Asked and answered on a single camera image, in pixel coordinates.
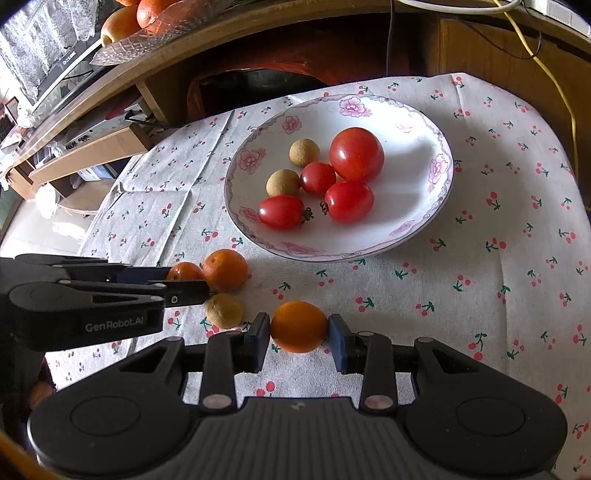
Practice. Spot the silver media player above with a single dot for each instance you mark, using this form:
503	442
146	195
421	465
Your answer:
97	129

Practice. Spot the oval red cherry tomato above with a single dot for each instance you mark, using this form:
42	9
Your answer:
281	211
348	201

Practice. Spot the large red tomato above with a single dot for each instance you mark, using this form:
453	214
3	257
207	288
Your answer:
356	154

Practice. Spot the dark red seat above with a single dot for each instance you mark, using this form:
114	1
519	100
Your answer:
217	92

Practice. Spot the cherry print tablecloth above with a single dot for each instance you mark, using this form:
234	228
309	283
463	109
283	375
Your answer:
485	277

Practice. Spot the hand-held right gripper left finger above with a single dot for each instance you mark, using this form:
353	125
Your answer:
258	340

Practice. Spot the brown longan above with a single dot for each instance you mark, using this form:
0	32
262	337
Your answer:
304	152
225	311
282	182

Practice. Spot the yellow red apple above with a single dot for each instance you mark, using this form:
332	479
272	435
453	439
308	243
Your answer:
117	25

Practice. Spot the white power strip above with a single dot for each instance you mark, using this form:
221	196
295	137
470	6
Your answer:
558	14

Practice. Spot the small orange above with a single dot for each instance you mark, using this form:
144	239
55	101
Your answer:
226	270
184	271
299	326

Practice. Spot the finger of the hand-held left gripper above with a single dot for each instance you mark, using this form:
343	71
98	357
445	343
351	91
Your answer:
184	293
143	274

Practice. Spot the glass fruit bowl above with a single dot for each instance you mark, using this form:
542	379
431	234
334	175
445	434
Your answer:
138	44

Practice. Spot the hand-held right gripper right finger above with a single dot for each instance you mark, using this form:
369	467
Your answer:
335	342

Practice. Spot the round red cherry tomato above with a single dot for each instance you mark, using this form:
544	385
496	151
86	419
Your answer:
317	177

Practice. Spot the black flat screen television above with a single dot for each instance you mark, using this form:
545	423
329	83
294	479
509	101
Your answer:
46	55

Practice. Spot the large orange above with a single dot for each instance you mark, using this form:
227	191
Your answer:
152	11

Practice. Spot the white floral plate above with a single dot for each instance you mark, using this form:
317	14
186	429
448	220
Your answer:
406	194

